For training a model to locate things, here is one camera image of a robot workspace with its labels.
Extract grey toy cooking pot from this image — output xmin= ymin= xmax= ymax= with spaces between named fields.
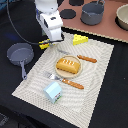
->
xmin=81 ymin=0 xmax=105 ymax=25

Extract toy knife wooden handle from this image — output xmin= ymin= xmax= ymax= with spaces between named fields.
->
xmin=57 ymin=49 xmax=97 ymax=63

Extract black round burner back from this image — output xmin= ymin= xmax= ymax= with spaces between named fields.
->
xmin=69 ymin=0 xmax=84 ymax=6

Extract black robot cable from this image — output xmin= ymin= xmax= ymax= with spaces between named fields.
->
xmin=5 ymin=0 xmax=51 ymax=46

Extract light blue milk carton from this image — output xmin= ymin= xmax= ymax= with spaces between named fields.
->
xmin=43 ymin=82 xmax=62 ymax=103

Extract grey toy frying pan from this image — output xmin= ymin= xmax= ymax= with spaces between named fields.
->
xmin=7 ymin=43 xmax=34 ymax=80

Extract orange toy bread loaf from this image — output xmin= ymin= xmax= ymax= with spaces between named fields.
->
xmin=56 ymin=58 xmax=80 ymax=74

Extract black round burner front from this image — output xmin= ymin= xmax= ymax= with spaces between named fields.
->
xmin=60 ymin=9 xmax=76 ymax=19

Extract black round burner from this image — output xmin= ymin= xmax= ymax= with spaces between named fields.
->
xmin=69 ymin=0 xmax=84 ymax=6
xmin=60 ymin=9 xmax=76 ymax=19

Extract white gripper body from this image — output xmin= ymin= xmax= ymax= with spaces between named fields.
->
xmin=36 ymin=11 xmax=63 ymax=42

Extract pink toy stove board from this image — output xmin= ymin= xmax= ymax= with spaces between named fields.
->
xmin=59 ymin=0 xmax=128 ymax=43

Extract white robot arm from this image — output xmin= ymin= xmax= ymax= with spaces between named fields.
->
xmin=35 ymin=0 xmax=63 ymax=42

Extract yellow toy butter box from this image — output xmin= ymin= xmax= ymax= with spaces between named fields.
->
xmin=39 ymin=39 xmax=50 ymax=49

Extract toy fork wooden handle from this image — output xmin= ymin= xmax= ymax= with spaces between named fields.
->
xmin=43 ymin=71 xmax=84 ymax=89

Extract yellow toy cheese wedge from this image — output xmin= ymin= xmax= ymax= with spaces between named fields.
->
xmin=73 ymin=34 xmax=88 ymax=45

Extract beige bowl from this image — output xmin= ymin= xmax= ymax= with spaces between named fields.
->
xmin=116 ymin=4 xmax=128 ymax=30

